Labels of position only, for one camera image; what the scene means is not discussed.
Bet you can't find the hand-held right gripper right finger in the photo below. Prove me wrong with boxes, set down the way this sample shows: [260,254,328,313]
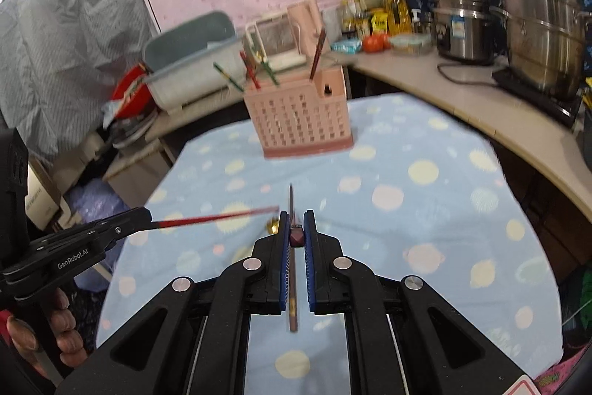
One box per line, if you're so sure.
[303,209,530,395]

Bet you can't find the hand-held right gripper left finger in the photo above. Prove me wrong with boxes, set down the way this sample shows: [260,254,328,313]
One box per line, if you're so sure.
[55,210,293,395]

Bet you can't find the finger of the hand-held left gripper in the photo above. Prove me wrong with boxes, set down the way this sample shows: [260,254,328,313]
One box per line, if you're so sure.
[28,206,153,256]

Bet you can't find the dark brown chopstick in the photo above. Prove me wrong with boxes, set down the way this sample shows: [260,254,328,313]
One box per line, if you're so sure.
[287,186,300,334]

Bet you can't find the bright red chopstick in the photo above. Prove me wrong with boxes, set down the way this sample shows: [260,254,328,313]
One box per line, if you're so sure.
[152,205,281,234]

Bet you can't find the pink perforated utensil basket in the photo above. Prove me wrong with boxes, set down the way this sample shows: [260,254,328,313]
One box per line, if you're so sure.
[243,64,355,161]

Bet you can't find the dark red chopstick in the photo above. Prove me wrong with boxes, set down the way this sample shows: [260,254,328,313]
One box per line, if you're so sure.
[313,29,327,77]
[309,31,323,80]
[239,51,262,89]

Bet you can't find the green and red chopstick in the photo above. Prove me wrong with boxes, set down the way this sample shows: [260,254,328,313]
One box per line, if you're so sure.
[251,47,279,85]

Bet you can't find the person's left hand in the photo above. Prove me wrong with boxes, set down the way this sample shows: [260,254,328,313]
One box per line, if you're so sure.
[7,288,90,370]

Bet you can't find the blue plastic bag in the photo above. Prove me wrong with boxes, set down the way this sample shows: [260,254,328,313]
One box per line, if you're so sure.
[65,177,130,229]

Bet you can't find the brown cardboard box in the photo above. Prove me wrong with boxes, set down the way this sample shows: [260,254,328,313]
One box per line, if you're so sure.
[25,159,70,229]

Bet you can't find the stack of metal plates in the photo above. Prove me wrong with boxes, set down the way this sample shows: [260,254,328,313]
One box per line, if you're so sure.
[111,113,158,148]

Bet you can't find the blue polka dot blanket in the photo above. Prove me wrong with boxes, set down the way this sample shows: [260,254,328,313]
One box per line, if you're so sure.
[95,94,565,395]

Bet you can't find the red plastic basin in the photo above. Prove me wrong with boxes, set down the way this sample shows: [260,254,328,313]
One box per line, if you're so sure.
[111,64,151,118]

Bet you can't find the grey-blue lidded plastic tub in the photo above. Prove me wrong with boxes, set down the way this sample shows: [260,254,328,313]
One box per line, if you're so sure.
[142,11,248,111]

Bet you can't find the green striped chopstick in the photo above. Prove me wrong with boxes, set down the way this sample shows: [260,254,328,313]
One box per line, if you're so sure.
[213,63,244,93]

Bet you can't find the grey striped cloth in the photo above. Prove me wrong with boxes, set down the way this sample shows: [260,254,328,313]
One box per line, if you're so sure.
[0,0,160,155]

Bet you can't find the white clear plastic container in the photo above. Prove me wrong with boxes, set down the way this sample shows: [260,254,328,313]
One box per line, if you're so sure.
[244,13,308,72]

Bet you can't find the glass container with blue lid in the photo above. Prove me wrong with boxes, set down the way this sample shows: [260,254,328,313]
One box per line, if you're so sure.
[387,33,433,56]

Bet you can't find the pink electric kettle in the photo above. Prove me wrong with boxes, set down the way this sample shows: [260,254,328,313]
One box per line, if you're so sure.
[287,0,331,58]

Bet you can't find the sauce bottle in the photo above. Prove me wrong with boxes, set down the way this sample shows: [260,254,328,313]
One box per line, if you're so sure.
[340,0,371,37]

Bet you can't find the yellow seasoning packet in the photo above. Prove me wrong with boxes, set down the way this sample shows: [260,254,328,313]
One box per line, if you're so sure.
[370,9,390,36]

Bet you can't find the steel rice cooker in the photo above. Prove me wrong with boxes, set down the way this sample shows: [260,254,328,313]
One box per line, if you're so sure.
[432,0,498,66]

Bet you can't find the pink floral cloth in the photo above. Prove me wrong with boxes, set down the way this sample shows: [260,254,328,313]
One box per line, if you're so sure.
[532,358,583,395]

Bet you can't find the black induction cooker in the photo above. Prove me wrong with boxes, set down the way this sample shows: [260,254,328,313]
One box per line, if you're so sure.
[491,66,582,128]

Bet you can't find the large steel steamer pot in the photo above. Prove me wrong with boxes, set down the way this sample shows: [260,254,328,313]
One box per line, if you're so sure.
[489,0,592,100]

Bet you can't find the black power cable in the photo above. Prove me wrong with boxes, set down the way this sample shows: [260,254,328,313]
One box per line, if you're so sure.
[437,62,498,87]

